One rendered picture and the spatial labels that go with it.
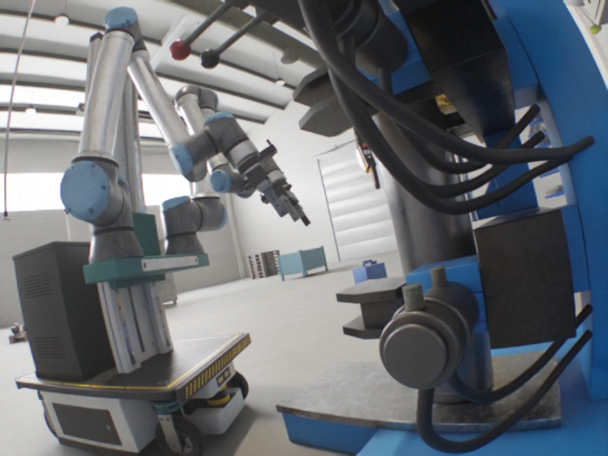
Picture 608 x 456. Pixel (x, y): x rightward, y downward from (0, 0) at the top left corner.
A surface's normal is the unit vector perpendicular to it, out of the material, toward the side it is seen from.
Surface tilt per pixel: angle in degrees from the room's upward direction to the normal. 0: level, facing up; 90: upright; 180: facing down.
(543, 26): 90
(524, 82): 90
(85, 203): 95
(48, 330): 90
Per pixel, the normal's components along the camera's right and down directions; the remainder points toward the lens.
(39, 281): -0.15, -0.04
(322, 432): -0.61, 0.07
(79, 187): 0.26, -0.04
